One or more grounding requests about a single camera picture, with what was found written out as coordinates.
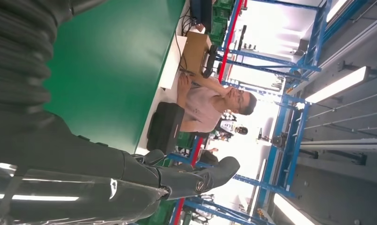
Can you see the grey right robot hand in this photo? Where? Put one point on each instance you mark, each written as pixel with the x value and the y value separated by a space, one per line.
pixel 67 158

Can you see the white desk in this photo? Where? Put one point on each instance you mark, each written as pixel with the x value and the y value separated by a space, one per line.
pixel 172 71

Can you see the person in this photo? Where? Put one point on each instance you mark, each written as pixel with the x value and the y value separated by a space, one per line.
pixel 207 105

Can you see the brown cardboard box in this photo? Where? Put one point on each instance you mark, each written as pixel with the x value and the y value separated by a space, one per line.
pixel 196 52

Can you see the white humanoid robot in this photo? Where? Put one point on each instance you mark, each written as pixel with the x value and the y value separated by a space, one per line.
pixel 233 127

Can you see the clear plastic film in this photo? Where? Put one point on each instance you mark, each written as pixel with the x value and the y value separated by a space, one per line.
pixel 67 198

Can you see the black carrying case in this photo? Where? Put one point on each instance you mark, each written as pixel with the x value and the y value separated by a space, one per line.
pixel 165 127

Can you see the long ceiling light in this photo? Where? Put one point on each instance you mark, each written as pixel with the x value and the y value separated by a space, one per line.
pixel 335 9
pixel 337 84
pixel 290 211

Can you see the red metal post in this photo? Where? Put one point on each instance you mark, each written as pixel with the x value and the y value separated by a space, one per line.
pixel 227 40

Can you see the blue metal shelf frame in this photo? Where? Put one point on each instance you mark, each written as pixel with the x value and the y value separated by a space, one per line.
pixel 293 93

